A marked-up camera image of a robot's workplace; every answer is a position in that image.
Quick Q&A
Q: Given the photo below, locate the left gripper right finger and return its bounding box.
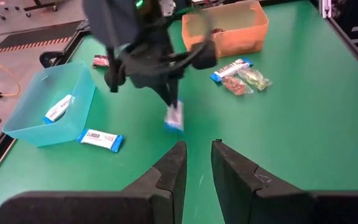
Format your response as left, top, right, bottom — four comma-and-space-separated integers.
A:
211, 139, 358, 224

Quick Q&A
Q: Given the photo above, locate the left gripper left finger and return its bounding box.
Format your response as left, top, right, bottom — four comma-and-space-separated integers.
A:
0, 140, 188, 224

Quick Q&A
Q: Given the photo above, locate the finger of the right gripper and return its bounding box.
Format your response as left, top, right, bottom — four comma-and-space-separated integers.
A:
168, 77, 181, 108
153, 79, 172, 105

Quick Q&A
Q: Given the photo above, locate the blue white candy bar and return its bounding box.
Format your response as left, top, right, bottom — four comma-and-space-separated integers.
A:
163, 100, 185, 133
44, 94, 74, 124
77, 128, 125, 153

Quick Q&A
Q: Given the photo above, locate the clear packet with green contents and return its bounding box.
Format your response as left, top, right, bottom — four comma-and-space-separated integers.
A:
209, 57, 254, 83

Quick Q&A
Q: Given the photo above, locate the red gummy clear wrapper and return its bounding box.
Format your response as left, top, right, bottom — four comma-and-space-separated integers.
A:
221, 76, 254, 96

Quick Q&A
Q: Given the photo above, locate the green gummy clear wrapper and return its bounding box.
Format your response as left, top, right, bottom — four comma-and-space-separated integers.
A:
237, 67, 273, 91

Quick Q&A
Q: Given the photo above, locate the orange plastic bin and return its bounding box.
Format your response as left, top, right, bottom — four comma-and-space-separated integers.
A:
181, 0, 270, 58

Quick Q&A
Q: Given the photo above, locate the green table mat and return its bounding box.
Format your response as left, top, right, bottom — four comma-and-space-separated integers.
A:
0, 0, 358, 224

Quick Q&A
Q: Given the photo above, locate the black hazard stripe floor mat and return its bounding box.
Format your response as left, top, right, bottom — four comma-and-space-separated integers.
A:
0, 20, 84, 54

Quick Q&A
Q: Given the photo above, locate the teal plastic bin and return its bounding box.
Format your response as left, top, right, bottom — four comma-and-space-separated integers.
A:
1, 60, 96, 147

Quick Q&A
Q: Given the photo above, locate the yellow floor cable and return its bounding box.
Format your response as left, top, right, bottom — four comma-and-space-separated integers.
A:
0, 49, 22, 99

